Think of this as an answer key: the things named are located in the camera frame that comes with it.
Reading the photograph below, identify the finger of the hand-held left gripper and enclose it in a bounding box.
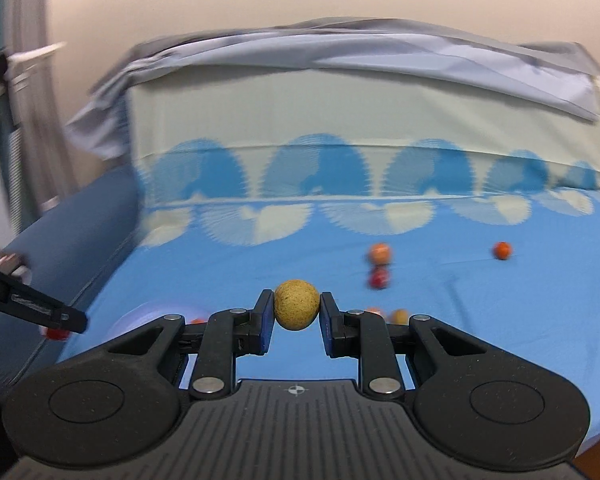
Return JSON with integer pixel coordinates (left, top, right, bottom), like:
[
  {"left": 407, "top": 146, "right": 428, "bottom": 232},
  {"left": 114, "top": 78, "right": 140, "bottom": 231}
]
[{"left": 0, "top": 260, "right": 89, "bottom": 335}]

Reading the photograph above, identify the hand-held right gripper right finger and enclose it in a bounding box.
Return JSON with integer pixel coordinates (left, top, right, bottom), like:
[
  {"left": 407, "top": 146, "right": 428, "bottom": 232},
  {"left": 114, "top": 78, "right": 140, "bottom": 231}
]
[{"left": 319, "top": 292, "right": 486, "bottom": 400}]

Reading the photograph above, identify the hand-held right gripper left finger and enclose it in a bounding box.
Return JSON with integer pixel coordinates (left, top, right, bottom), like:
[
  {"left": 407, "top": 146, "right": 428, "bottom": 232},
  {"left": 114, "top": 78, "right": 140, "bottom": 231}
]
[{"left": 107, "top": 289, "right": 275, "bottom": 400}]

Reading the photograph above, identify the lavender round plate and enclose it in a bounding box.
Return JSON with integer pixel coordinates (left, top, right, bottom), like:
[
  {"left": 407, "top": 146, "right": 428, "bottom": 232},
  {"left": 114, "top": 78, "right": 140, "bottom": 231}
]
[{"left": 105, "top": 304, "right": 208, "bottom": 348}]

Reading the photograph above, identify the blue sofa armrest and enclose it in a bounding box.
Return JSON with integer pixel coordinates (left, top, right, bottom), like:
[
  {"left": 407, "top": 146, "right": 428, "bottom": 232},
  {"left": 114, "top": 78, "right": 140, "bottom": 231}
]
[{"left": 0, "top": 165, "right": 146, "bottom": 396}]

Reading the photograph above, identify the blue fan-print blanket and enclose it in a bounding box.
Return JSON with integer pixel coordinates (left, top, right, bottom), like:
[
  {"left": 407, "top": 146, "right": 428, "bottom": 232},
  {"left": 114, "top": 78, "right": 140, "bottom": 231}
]
[{"left": 80, "top": 67, "right": 600, "bottom": 463}]

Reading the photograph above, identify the grey curtain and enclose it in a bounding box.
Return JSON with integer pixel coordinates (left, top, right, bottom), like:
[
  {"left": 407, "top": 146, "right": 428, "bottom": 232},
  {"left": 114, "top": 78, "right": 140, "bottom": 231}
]
[{"left": 2, "top": 0, "right": 68, "bottom": 216}]

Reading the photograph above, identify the grey-blue cloth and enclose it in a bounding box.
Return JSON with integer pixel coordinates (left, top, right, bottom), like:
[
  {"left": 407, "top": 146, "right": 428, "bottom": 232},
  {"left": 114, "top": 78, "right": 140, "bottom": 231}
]
[{"left": 62, "top": 17, "right": 600, "bottom": 161}]

